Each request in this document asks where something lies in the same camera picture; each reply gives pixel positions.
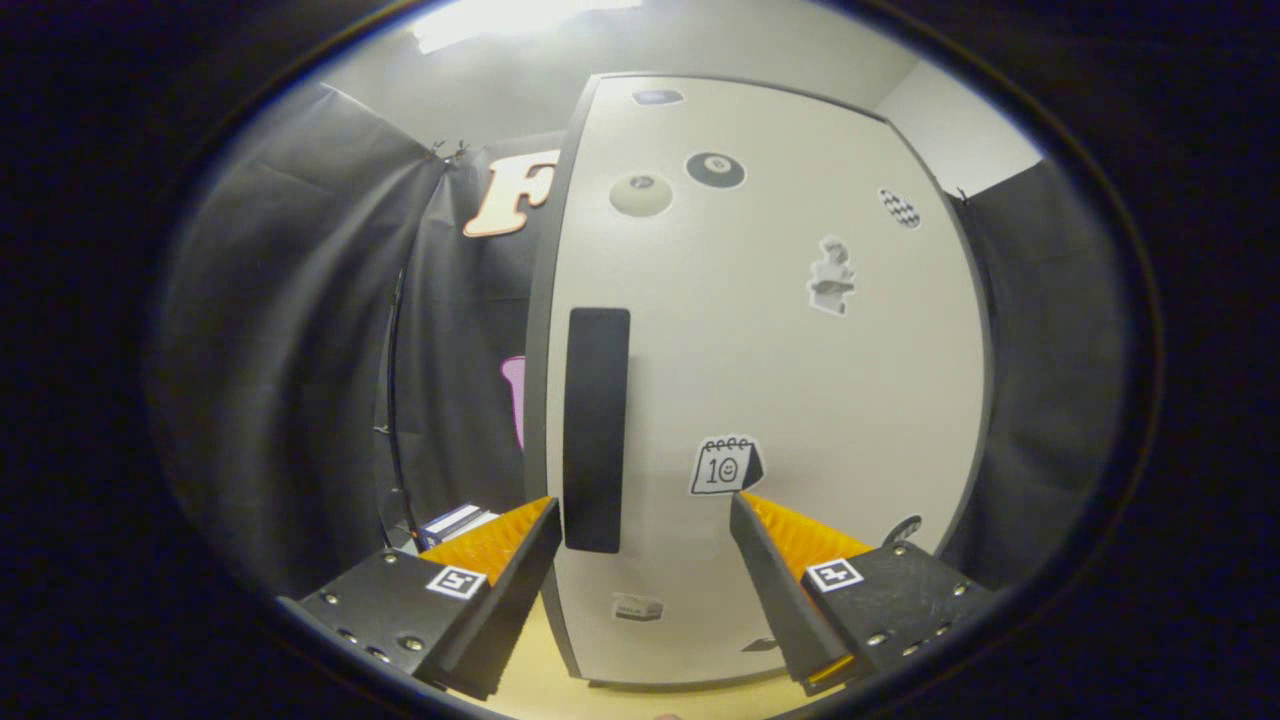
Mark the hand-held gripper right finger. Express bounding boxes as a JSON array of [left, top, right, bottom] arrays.
[[730, 490, 1003, 689]]

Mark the thin black stand pole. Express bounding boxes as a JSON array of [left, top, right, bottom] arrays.
[[385, 265, 421, 541]]

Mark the black backdrop cloth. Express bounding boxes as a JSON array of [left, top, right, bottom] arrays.
[[150, 82, 1131, 601]]

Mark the black door handle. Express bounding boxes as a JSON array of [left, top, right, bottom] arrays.
[[563, 307, 632, 554]]

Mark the grey cabinet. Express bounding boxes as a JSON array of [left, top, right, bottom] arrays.
[[522, 70, 996, 691]]

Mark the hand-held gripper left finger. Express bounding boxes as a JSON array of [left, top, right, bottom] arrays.
[[278, 496, 564, 701]]

